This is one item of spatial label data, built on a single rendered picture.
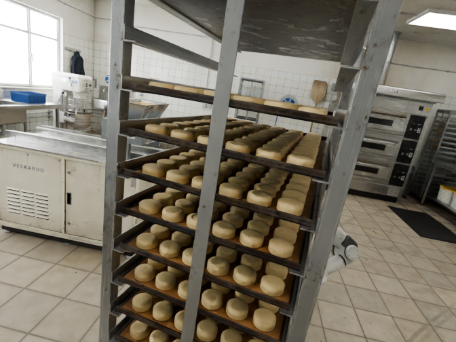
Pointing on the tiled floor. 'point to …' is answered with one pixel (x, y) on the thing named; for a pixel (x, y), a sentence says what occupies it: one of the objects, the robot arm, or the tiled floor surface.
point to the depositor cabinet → (56, 193)
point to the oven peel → (318, 91)
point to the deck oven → (388, 140)
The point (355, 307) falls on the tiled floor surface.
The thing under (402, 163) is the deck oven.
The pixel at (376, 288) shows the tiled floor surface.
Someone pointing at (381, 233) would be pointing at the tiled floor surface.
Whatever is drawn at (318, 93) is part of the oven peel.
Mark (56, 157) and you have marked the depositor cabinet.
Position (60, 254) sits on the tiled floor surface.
